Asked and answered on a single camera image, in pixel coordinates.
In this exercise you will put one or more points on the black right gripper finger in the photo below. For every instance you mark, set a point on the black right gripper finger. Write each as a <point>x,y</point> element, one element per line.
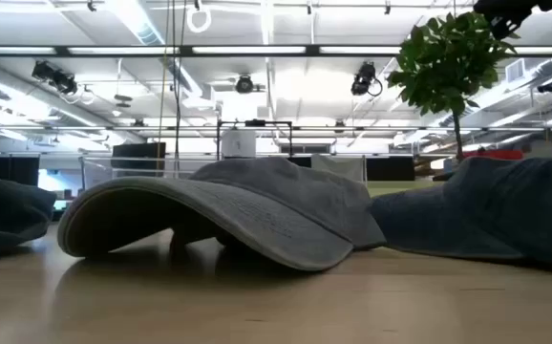
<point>504,27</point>

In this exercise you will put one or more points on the grey baseball cap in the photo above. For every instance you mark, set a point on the grey baseball cap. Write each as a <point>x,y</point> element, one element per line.
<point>495,215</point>
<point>257,210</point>
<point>4,215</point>

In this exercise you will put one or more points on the green potted tree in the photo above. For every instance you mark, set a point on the green potted tree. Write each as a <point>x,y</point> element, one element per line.
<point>448,62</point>

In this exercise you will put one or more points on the black ceiling spot lamp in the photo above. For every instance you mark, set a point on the black ceiling spot lamp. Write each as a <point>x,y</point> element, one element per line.
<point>548,86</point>
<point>54,76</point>
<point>244,84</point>
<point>363,79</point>

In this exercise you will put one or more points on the black monitor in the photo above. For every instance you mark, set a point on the black monitor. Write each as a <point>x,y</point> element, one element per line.
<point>390,168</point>
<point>137,155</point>
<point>4,169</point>

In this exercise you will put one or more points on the yellow-green board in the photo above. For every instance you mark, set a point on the yellow-green board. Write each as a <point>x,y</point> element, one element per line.
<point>395,187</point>

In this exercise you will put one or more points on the grey cloth panel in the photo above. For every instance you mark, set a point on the grey cloth panel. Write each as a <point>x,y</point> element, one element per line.
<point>338,166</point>

